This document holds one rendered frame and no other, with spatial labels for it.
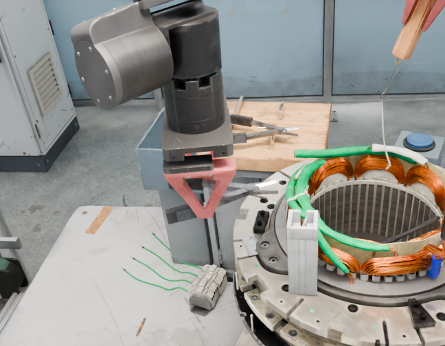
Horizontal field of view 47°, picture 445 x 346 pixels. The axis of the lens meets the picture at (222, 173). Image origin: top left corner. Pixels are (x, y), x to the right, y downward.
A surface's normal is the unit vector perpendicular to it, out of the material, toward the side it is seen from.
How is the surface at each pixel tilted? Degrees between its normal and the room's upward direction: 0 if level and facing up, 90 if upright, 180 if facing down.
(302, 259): 90
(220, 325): 0
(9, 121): 90
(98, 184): 0
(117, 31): 73
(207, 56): 91
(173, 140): 2
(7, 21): 90
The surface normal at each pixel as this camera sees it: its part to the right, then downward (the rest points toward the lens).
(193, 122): 0.02, 0.57
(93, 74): -0.72, 0.43
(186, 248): -0.23, 0.57
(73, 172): -0.10, -0.82
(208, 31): 0.65, 0.40
